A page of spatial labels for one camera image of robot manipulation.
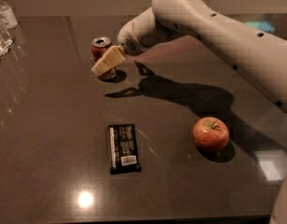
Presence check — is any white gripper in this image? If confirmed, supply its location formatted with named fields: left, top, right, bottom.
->
left=92, top=8, right=180, bottom=77

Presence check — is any red soda can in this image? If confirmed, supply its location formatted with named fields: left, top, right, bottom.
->
left=92, top=36, right=116, bottom=81

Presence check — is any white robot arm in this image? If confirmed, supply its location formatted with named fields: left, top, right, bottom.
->
left=92, top=0, right=287, bottom=224

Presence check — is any black chocolate bar wrapper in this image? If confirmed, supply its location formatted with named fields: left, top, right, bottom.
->
left=108, top=124, right=141, bottom=175

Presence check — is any clear water bottle white label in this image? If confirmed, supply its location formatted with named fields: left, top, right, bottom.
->
left=0, top=0, right=19, bottom=30

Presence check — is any red apple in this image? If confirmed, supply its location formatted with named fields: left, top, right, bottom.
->
left=192, top=117, right=229, bottom=152

